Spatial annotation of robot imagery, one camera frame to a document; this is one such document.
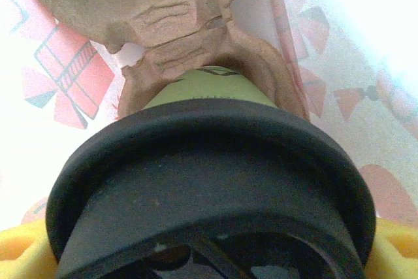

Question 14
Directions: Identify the brown pulp cup carrier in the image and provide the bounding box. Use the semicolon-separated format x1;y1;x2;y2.
19;0;312;123

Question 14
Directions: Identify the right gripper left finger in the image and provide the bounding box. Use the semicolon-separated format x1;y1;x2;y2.
0;220;58;279

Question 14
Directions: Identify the white paper bag red print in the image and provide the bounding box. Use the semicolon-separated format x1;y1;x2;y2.
0;0;418;237

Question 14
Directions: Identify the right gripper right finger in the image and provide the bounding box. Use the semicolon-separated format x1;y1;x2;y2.
363;217;418;279

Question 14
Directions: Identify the black coffee cup lid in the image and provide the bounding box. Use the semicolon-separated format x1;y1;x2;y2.
45;98;377;279

